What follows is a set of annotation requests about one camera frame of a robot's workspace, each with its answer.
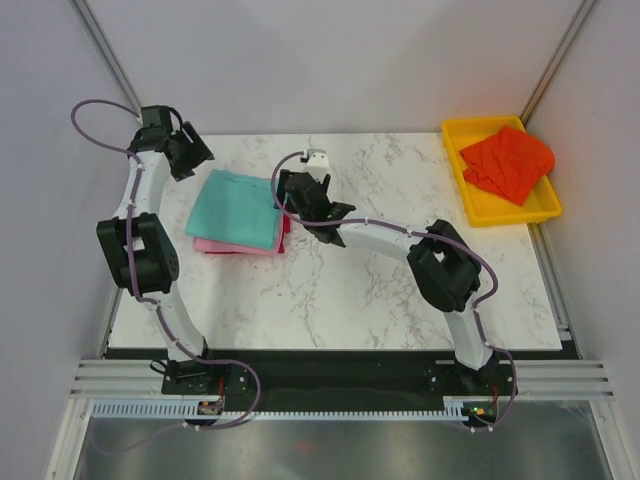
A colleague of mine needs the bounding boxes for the crimson folded t shirt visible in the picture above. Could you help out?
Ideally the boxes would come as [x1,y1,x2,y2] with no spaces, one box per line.
[271,216,291,248]

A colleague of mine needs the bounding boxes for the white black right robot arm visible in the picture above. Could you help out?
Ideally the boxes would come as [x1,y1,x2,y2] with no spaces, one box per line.
[271,170,498,394]

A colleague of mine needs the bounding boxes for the white slotted cable duct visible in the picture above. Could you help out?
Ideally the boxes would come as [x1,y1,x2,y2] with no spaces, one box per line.
[91,399,471,422]

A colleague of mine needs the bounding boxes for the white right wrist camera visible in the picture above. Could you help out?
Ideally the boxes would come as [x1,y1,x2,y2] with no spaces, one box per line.
[300,148,330,183]

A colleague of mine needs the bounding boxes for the aluminium frame rail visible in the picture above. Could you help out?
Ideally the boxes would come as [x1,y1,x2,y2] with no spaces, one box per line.
[70,359,614,401]

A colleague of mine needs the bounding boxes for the left aluminium corner post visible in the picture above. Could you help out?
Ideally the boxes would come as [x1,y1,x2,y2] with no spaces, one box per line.
[69,0,164,151]

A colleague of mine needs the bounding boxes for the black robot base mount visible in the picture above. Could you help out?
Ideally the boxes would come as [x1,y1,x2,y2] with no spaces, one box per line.
[162,349,515,411]

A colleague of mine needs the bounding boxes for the aluminium corner post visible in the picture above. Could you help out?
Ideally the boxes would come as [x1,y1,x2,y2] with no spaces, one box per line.
[519,0,600,127]
[69,0,164,151]

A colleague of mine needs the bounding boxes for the pink folded t shirt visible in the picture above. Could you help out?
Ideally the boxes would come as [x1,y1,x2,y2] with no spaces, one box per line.
[193,238,285,256]

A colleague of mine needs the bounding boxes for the right aluminium corner post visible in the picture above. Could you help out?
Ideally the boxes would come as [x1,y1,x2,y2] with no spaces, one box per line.
[519,0,600,127]

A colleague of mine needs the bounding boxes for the orange t shirt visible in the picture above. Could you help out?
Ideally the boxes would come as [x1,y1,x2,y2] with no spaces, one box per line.
[460,126,555,206]

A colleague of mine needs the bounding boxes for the yellow plastic tray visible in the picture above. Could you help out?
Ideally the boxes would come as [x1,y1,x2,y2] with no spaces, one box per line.
[441,116,562,227]

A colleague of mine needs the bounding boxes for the teal t shirt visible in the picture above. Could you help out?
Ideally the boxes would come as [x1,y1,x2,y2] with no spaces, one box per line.
[185,170,281,250]

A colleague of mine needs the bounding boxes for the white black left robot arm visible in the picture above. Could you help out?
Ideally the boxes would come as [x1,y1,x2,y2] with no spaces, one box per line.
[96,105,220,393]

